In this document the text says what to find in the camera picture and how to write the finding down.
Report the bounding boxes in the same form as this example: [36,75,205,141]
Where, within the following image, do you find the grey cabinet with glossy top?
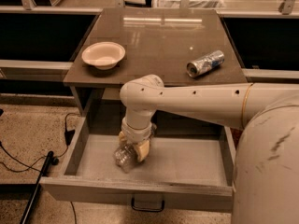
[64,7,247,109]

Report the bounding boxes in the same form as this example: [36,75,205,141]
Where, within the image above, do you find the black drawer handle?
[131,197,165,213]

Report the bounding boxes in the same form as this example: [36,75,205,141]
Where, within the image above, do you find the grey open drawer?
[40,91,237,213]

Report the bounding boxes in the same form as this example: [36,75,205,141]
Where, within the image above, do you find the white bowl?
[81,42,126,70]

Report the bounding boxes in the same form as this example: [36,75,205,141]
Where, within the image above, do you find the black cable with adapter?
[0,111,81,174]

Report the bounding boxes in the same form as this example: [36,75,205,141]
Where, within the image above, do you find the black pole on floor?
[20,151,54,224]

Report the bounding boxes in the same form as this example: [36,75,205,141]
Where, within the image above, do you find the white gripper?
[118,119,152,162]

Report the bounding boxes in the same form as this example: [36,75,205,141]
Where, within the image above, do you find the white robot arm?
[120,75,299,224]

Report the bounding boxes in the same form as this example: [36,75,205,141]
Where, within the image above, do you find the clear plastic water bottle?
[112,123,158,174]

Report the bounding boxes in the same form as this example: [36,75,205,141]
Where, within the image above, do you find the crushed silver soda can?
[186,50,224,78]

